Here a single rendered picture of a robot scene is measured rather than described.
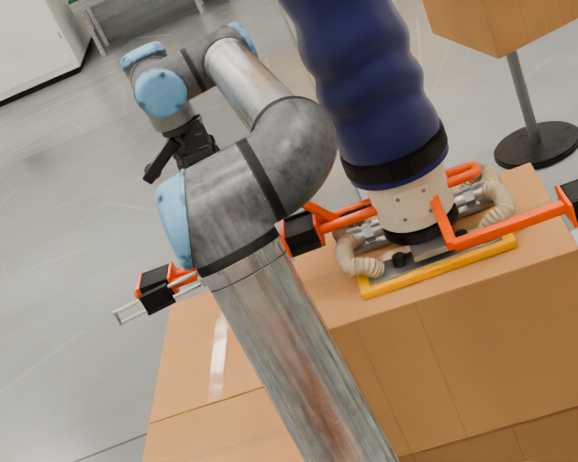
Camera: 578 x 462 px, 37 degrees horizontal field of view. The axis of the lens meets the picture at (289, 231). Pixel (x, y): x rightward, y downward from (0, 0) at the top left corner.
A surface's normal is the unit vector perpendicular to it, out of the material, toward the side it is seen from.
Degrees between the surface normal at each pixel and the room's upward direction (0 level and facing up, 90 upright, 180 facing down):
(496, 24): 90
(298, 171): 81
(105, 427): 0
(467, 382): 90
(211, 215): 68
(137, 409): 0
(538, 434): 90
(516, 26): 90
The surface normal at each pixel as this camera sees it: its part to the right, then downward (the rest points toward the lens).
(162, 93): 0.18, 0.44
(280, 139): 0.08, -0.55
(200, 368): -0.37, -0.81
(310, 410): -0.16, 0.19
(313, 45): -0.75, 0.34
